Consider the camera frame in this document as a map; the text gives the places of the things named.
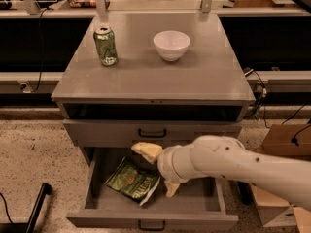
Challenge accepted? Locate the grey closed upper drawer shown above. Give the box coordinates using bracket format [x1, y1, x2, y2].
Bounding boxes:
[63, 119, 241, 148]

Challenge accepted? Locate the grey drawer cabinet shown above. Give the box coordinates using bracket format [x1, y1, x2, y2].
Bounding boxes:
[50, 11, 257, 167]

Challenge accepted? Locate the cables right of cabinet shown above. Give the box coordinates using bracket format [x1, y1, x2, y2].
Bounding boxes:
[242, 66, 271, 129]

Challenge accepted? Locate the black cable on left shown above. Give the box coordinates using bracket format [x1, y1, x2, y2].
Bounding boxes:
[31, 7, 54, 94]

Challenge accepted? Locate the green soda can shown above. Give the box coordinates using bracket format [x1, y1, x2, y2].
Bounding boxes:
[93, 25, 118, 66]

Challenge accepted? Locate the cardboard box with snacks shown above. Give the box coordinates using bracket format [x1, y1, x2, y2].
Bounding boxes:
[251, 124, 311, 233]

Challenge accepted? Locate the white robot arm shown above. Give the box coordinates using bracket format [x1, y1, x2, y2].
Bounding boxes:
[131, 135, 311, 211]

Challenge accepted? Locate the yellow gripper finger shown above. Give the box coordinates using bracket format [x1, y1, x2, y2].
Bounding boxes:
[164, 180, 180, 198]
[131, 142, 163, 164]

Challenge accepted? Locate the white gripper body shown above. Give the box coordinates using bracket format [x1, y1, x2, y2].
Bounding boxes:
[157, 145, 194, 183]

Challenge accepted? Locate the white ceramic bowl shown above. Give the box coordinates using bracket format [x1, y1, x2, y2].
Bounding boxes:
[153, 30, 190, 61]

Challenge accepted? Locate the black metal stand leg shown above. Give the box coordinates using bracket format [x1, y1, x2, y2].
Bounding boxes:
[0, 183, 52, 233]

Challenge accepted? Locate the green jalapeno chip bag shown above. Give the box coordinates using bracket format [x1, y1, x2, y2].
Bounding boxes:
[104, 157, 160, 206]

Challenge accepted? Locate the grey open middle drawer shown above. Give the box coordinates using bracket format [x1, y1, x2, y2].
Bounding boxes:
[67, 148, 238, 231]

